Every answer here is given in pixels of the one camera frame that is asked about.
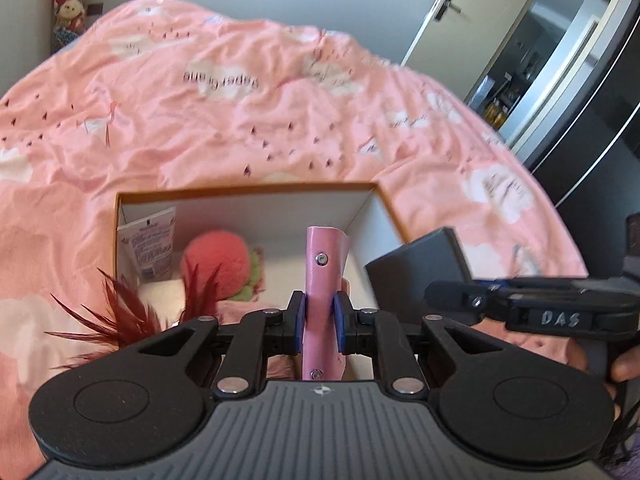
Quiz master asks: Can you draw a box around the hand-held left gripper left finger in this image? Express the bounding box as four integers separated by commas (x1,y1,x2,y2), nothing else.
120,290,307,397

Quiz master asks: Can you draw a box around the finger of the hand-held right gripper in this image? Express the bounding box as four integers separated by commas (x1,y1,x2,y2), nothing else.
470,276,531,292
424,280,511,328

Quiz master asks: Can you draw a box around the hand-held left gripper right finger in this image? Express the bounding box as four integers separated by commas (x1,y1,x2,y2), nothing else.
332,291,506,395

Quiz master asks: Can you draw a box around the pink strap with snaps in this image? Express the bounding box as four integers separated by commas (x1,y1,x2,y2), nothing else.
301,226,351,381

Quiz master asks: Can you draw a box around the dark grey box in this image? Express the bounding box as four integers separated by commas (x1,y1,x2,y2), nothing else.
365,227,473,321

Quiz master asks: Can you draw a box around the pink plush ball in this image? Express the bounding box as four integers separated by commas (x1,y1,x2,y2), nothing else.
180,230,266,306

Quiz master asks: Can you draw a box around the orange cardboard box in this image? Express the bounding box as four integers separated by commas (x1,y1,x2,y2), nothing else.
114,182,412,381

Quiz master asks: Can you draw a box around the red feather toy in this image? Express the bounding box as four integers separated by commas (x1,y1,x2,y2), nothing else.
44,265,223,368

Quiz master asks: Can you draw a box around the floral hand cream tube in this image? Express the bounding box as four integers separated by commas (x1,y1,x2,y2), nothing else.
117,206,178,282

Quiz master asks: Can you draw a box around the person's right hand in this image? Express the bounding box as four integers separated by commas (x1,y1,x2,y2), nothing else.
565,337,640,426

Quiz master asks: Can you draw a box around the dark wardrobe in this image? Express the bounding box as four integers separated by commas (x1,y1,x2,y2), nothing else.
520,45,640,241

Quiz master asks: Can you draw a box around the pink printed blanket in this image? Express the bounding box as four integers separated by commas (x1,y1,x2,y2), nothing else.
0,0,591,480

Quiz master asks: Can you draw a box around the white door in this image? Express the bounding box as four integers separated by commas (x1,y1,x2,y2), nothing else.
400,0,553,103

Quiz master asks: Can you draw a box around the pale plush toy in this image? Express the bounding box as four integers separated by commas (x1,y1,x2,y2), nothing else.
54,0,87,33

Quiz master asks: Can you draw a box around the white door frame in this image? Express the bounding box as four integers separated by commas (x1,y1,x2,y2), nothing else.
462,0,640,161

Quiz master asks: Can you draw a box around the door handle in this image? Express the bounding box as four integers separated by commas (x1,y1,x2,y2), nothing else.
434,0,463,22

